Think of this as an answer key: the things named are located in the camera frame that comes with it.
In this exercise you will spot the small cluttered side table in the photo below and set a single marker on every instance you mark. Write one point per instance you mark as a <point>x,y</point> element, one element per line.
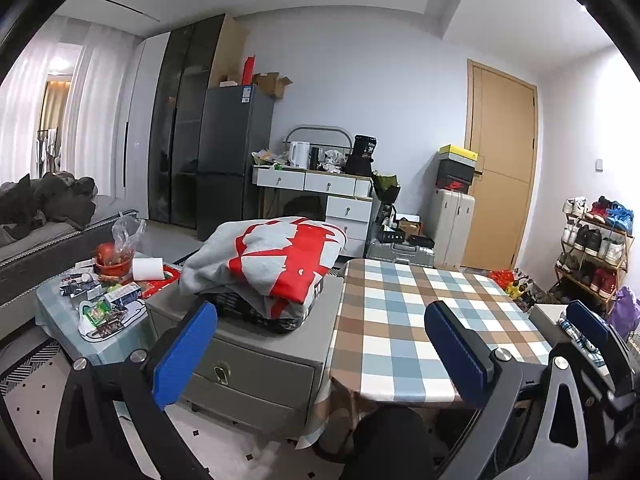
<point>103,322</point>

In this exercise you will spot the dark grey refrigerator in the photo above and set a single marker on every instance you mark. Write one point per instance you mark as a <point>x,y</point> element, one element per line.
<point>236,123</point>

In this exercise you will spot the white drawer desk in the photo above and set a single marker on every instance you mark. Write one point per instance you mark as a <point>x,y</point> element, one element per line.
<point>343,199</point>

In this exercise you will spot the dark glass wardrobe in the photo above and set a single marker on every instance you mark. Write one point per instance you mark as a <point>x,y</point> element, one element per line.
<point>197,57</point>

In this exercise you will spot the black bag on desk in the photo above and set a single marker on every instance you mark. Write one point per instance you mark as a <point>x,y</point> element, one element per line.
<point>359,161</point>

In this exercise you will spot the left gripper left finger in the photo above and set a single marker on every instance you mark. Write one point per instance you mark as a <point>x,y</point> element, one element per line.
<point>165,374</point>

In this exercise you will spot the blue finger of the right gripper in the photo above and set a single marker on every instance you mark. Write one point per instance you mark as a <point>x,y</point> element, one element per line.
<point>603,336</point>

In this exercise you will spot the white electric kettle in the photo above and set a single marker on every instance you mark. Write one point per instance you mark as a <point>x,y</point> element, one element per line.
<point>298,154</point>

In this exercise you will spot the checkered tablecloth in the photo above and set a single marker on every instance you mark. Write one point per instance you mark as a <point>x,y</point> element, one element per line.
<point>379,350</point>

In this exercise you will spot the grey sofa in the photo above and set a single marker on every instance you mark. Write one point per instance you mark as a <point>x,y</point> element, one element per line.
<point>48,251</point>

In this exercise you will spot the grey sweatshirt red print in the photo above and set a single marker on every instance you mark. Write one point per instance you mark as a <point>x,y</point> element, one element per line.
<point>276,265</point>

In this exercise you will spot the blue plaid blanket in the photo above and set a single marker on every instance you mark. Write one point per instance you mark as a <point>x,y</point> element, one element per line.
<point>590,350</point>

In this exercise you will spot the white suitcase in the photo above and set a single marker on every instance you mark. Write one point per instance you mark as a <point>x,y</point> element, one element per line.
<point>448,223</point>

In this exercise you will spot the grey nightstand cabinet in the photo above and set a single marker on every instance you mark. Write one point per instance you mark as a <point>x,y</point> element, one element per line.
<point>264,380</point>

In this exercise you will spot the silver hard suitcase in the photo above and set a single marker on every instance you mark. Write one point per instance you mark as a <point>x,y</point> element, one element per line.
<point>402,253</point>

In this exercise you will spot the yellow lid shoe box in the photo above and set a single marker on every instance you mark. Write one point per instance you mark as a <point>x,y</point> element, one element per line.
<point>457,152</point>

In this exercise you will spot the wooden door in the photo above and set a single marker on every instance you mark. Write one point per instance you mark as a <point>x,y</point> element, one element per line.
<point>502,129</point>

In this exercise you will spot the black shoe box stack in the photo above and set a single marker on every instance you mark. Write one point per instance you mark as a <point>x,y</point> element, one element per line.
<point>454,176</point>

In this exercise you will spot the purple bag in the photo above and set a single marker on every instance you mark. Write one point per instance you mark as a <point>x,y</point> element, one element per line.
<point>625,314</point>

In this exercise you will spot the wooden shoe rack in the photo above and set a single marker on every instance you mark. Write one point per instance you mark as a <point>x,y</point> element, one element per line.
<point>594,257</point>

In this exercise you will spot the white paper roll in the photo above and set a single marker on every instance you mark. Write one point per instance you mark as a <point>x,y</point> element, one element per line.
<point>147,269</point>

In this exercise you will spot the red bowl with bag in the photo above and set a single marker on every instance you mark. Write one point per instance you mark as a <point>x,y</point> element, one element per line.
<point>114,259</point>

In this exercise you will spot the white curtain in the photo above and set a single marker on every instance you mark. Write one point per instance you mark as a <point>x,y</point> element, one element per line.
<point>88,131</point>

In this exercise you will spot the cardboard box on fridge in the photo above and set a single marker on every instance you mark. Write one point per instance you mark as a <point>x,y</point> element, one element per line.
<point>272,84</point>

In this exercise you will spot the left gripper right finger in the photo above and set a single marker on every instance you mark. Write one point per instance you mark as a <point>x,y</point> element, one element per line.
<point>528,421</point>

